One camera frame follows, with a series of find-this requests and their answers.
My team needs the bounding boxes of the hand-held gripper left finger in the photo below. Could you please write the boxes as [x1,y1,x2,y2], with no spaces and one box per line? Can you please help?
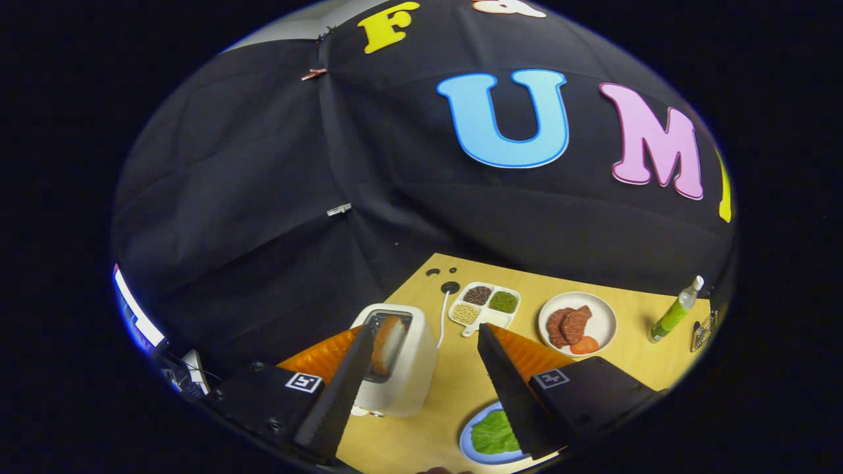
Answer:
[201,323,376,465]

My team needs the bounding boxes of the clear bottle with green label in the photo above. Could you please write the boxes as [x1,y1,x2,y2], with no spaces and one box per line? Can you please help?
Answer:
[647,275,705,344]

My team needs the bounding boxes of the blue plate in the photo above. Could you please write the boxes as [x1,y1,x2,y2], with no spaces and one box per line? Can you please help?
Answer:
[459,402,560,465]

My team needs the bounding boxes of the round white plate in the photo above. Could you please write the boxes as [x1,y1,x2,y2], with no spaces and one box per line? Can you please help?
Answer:
[538,292,618,357]

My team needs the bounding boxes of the white sectioned dish with beans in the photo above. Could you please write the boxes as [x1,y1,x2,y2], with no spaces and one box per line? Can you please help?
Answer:
[448,282,521,337]

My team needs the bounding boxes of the white toaster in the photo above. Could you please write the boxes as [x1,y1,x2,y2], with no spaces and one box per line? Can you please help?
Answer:
[349,303,439,418]

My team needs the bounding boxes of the slim white object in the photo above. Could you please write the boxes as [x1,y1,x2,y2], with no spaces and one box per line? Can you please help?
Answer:
[173,349,211,399]

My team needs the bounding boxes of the metal wire basket holder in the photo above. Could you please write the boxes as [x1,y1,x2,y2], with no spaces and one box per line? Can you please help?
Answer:
[690,311,719,353]

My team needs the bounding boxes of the brown meat slice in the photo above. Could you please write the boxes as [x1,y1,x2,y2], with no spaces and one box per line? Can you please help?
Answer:
[547,307,572,350]
[560,305,592,346]

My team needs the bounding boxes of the white toaster cable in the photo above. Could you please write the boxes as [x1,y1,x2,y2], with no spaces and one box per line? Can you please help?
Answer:
[436,290,452,350]

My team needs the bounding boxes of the bright white panel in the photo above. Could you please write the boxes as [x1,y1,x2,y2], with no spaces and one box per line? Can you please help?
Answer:
[112,263,167,356]

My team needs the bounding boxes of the black backdrop cloth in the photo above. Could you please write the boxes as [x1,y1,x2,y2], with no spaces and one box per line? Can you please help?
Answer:
[112,0,737,389]

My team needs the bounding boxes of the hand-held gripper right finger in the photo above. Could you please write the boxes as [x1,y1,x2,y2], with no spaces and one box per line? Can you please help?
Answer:
[477,323,659,460]

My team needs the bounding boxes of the green lettuce leaf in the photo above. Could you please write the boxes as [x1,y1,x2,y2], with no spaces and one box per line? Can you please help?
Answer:
[470,408,522,455]

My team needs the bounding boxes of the toasted bread slice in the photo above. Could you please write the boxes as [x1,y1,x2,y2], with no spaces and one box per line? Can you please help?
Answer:
[371,315,406,377]

